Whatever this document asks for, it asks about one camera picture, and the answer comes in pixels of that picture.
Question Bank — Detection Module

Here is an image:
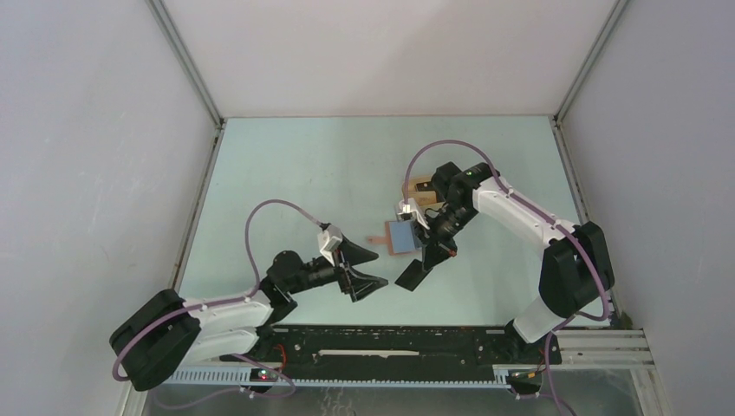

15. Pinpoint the beige oval tray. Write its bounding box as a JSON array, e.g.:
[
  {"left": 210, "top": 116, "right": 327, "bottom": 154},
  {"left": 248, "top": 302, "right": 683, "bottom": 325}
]
[{"left": 401, "top": 175, "right": 444, "bottom": 210}]

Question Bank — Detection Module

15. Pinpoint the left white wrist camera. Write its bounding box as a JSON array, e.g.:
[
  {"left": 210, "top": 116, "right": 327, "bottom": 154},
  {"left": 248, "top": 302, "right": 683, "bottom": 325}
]
[{"left": 317, "top": 223, "right": 343, "bottom": 266}]

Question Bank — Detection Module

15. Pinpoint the orange leather card holder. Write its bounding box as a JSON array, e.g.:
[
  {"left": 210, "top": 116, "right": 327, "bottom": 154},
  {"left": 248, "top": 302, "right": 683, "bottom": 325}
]
[{"left": 366, "top": 220, "right": 421, "bottom": 256}]

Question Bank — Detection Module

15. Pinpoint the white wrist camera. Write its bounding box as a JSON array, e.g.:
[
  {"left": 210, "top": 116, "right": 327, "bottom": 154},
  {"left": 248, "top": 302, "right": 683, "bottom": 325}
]
[
  {"left": 396, "top": 198, "right": 429, "bottom": 230},
  {"left": 317, "top": 223, "right": 343, "bottom": 266}
]

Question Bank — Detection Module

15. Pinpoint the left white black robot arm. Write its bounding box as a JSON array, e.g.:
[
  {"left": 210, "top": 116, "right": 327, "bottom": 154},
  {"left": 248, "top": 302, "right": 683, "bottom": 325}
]
[{"left": 109, "top": 237, "right": 388, "bottom": 392}]

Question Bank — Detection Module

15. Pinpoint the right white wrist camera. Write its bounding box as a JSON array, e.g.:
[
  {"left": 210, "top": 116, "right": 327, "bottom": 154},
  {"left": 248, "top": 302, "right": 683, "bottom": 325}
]
[{"left": 396, "top": 198, "right": 429, "bottom": 230}]

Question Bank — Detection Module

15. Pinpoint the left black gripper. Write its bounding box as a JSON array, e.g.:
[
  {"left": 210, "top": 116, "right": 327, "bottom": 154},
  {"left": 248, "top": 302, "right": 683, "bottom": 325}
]
[{"left": 287, "top": 234, "right": 387, "bottom": 301}]

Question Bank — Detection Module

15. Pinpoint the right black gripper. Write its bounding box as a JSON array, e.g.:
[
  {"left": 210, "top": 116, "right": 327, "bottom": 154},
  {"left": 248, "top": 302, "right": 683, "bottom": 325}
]
[{"left": 413, "top": 202, "right": 479, "bottom": 270}]

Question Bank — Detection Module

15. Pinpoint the aluminium frame rail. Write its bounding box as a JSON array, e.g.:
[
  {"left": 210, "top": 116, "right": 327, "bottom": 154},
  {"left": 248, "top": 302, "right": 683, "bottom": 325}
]
[{"left": 557, "top": 329, "right": 654, "bottom": 370}]

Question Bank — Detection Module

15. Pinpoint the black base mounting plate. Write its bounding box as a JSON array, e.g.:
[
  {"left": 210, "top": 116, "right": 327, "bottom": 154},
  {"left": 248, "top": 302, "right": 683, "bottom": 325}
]
[{"left": 245, "top": 325, "right": 562, "bottom": 380}]

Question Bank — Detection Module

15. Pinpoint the gold credit card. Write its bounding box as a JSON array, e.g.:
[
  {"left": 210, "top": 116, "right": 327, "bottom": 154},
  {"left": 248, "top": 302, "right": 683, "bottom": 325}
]
[{"left": 412, "top": 194, "right": 440, "bottom": 207}]

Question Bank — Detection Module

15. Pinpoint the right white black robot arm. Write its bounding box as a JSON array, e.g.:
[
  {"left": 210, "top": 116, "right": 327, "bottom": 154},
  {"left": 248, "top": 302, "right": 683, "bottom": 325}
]
[{"left": 412, "top": 162, "right": 615, "bottom": 362}]

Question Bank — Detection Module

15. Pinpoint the white slotted cable duct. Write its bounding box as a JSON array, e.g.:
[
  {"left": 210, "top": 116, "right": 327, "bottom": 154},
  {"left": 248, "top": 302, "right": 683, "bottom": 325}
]
[{"left": 163, "top": 366, "right": 510, "bottom": 389}]

